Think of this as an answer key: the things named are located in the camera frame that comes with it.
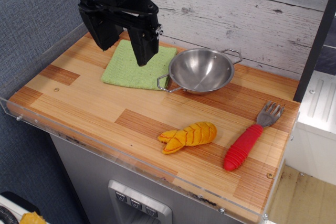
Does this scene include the steel colander bowl with handles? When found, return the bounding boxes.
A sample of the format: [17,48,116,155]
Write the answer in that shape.
[157,48,243,95]

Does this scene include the grey toy fridge cabinet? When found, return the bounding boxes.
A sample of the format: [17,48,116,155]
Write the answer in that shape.
[51,135,238,223]

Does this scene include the green towel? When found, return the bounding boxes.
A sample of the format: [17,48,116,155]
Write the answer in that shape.
[101,39,177,90]

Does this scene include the black right post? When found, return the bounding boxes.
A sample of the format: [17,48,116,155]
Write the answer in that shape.
[293,0,335,102]

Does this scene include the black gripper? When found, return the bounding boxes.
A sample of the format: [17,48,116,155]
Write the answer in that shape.
[79,0,162,67]

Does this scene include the black corrugated hose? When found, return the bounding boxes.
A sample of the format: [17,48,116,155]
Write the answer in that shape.
[0,205,17,224]

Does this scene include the yellow object at corner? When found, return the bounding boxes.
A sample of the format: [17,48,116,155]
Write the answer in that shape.
[19,212,47,224]

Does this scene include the clear acrylic table guard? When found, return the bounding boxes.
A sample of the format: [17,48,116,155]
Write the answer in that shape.
[1,34,299,223]

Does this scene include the orange plush fish toy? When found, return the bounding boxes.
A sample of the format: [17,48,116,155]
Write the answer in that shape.
[157,122,217,155]

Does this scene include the water dispenser button panel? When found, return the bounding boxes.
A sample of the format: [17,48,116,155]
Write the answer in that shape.
[108,179,173,223]

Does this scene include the fork with red handle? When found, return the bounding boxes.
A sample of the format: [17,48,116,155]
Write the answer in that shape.
[223,101,285,172]

